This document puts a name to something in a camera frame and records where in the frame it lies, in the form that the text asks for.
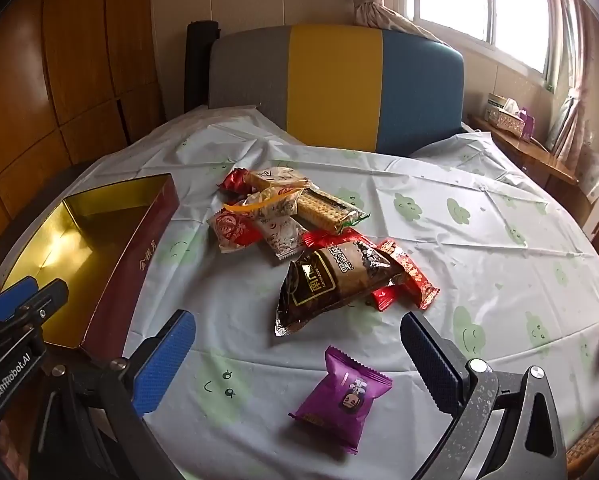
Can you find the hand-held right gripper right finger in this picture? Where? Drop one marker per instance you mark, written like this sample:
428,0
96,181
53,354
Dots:
429,365

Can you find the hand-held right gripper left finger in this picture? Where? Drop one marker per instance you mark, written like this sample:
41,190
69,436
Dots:
164,360

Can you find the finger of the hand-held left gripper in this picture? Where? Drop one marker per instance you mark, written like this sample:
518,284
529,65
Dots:
6,302
51,292

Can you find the gold tin box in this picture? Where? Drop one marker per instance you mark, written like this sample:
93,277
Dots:
54,250

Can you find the small red snack packet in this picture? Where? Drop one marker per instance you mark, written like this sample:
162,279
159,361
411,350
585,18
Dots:
387,297

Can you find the red gold-patterned snack packet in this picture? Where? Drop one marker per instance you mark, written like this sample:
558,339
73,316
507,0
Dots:
412,272

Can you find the purple snack packet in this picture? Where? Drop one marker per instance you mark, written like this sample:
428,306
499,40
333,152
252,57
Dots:
342,400

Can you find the dark brown snack packet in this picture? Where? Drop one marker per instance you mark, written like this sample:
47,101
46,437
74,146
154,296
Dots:
329,285

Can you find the white packet with red emblem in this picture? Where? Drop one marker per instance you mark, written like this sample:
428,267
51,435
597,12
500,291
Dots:
231,230

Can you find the white snack packet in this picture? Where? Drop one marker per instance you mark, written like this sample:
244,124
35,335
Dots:
285,234

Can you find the cracker packet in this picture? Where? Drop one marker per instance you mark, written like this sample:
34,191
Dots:
329,212

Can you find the clear seed packet yellow edge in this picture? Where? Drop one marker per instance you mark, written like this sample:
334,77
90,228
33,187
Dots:
272,202

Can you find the red foil candy packet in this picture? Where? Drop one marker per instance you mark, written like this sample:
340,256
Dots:
234,181

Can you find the beige pastry packet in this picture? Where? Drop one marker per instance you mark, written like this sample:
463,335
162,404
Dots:
277,177

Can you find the white printed tablecloth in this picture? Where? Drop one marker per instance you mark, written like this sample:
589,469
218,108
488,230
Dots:
479,270

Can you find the wooden wardrobe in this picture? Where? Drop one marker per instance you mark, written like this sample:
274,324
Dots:
79,60

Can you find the wooden side table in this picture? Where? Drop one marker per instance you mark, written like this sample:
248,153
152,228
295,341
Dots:
529,152

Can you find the patterned tissue box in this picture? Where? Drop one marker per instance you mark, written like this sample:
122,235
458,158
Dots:
504,117

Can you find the purple box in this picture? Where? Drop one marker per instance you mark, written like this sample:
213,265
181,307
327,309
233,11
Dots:
528,125

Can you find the grey yellow blue headboard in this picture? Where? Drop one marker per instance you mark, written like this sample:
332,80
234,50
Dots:
329,85

